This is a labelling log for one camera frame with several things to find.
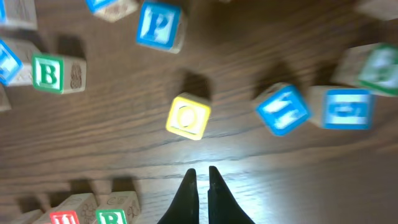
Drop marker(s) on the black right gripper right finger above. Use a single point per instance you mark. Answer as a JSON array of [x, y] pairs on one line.
[[222, 206]]

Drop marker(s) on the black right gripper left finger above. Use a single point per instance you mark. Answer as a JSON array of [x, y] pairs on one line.
[[184, 208]]

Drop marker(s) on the red U block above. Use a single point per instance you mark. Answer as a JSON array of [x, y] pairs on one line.
[[76, 209]]

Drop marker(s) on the blue P block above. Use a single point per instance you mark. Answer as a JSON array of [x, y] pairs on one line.
[[161, 26]]

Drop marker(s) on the green R block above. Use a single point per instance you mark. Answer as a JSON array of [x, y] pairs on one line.
[[119, 208]]

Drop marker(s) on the red E block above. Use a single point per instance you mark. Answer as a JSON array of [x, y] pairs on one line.
[[28, 217]]

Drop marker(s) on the yellow O block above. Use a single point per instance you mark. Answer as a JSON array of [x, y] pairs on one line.
[[188, 116]]

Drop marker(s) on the blue T block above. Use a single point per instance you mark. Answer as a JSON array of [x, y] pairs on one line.
[[282, 108]]

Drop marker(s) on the blue 5 block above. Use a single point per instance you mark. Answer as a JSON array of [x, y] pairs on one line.
[[335, 107]]

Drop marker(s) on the green B block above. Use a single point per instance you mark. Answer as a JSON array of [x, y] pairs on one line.
[[58, 74]]

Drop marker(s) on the green J block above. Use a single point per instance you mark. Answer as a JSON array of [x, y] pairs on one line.
[[372, 66]]

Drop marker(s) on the blue D block upper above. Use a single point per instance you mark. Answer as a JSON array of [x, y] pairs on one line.
[[112, 10]]

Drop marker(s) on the blue d block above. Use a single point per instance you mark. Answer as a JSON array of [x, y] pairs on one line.
[[19, 14], [112, 10]]

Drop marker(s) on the blue L block right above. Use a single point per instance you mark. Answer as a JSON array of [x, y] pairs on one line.
[[16, 62]]

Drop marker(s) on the blue X block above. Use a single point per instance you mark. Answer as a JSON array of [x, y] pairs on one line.
[[384, 10]]

